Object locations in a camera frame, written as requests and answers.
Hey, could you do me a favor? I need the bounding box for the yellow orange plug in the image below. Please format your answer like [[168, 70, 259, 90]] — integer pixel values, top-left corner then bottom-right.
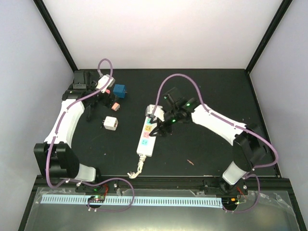
[[111, 103, 120, 111]]

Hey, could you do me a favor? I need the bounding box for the blue cube plug adapter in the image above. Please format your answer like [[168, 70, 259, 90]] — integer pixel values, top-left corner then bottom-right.
[[113, 84, 127, 99]]

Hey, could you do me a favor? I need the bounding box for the white plug with red print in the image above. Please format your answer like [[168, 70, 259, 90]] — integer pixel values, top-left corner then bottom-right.
[[101, 116, 118, 131]]

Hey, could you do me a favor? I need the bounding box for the white power strip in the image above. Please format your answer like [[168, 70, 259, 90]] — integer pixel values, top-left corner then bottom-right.
[[136, 116, 157, 157]]

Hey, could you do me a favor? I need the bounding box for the black cable tie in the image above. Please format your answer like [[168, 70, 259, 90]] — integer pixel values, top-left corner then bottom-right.
[[86, 105, 95, 122]]

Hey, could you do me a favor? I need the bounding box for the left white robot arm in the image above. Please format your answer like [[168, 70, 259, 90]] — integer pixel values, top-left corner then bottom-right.
[[34, 71, 116, 192]]

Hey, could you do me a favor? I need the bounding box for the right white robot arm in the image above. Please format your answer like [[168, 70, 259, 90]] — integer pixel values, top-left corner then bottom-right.
[[145, 88, 268, 194]]

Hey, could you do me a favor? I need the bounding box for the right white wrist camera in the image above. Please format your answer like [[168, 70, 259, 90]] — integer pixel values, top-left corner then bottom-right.
[[145, 104, 165, 121]]

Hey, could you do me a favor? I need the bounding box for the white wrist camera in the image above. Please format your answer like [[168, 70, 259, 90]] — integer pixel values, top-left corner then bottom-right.
[[145, 104, 165, 121], [96, 75, 115, 93]]

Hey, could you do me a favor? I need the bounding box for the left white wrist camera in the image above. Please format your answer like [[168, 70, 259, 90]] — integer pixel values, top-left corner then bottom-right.
[[96, 75, 115, 93]]

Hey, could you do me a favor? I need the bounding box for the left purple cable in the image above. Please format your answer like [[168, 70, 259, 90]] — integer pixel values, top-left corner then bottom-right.
[[45, 58, 134, 213]]

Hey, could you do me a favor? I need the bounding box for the purple cable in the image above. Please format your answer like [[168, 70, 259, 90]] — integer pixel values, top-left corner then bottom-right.
[[45, 58, 134, 213], [154, 73, 280, 214]]

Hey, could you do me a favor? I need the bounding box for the white coiled power cord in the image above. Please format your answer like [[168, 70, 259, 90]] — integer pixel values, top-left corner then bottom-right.
[[127, 154, 147, 179]]

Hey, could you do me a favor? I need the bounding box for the black aluminium front rail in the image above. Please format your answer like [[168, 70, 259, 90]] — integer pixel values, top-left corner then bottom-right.
[[33, 176, 293, 195]]

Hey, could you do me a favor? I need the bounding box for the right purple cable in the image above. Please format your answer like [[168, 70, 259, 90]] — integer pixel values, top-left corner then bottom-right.
[[154, 73, 280, 214]]

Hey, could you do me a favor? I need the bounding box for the light blue slotted cable duct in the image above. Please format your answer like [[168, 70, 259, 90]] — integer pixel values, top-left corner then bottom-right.
[[40, 194, 223, 208]]

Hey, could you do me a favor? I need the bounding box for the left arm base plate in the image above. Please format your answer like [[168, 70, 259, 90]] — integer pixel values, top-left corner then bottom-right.
[[76, 180, 119, 194]]

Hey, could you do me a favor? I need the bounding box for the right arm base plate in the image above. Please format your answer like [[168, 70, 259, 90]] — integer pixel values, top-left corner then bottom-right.
[[203, 178, 248, 195]]

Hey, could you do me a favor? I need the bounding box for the left black frame post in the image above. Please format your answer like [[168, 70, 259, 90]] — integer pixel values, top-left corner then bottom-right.
[[33, 0, 78, 72]]

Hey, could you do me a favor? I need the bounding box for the black frame post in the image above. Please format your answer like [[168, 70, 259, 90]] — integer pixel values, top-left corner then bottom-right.
[[33, 0, 78, 72], [245, 0, 293, 74]]

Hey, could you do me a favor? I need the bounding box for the right black frame post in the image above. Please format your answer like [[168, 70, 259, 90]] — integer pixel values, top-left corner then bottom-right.
[[245, 0, 293, 74]]

